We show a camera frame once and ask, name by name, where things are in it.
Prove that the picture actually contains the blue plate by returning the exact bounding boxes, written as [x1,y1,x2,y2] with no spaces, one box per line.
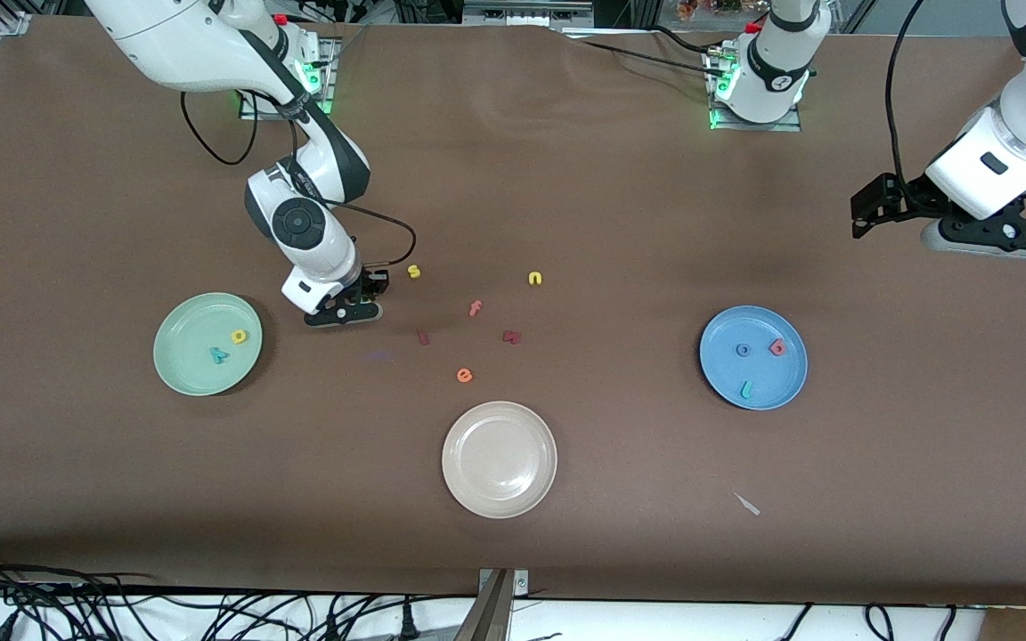
[699,305,809,411]

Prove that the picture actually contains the green plate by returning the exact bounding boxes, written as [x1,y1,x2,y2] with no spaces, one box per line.
[153,292,264,397]

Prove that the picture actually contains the beige plate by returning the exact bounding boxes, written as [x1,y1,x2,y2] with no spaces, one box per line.
[442,401,558,520]

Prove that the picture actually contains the orange artificial flowers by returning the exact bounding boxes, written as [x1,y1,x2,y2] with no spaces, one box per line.
[678,0,745,20]

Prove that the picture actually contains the grey metal table leg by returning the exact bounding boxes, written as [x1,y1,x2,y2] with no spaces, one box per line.
[453,570,516,641]

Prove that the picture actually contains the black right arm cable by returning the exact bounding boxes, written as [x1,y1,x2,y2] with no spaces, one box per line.
[179,89,417,268]

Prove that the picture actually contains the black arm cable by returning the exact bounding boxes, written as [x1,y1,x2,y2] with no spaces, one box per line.
[883,0,928,188]
[179,89,417,268]

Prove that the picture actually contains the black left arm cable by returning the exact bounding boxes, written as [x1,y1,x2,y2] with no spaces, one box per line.
[883,0,928,188]

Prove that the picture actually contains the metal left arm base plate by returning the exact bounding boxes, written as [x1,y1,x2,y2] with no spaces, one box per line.
[709,45,803,133]

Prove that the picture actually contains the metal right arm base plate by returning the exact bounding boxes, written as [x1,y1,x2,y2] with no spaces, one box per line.
[240,36,336,121]

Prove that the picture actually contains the black cable on table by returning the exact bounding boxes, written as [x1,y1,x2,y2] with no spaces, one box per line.
[562,27,732,77]

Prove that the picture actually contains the silver metal rail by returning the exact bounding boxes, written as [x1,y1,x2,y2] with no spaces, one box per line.
[462,0,594,26]

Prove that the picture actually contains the silver metal bracket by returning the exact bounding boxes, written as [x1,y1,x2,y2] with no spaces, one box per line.
[477,568,530,596]

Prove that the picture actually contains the tangled black floor cables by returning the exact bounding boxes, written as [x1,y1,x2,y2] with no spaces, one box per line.
[0,550,443,641]

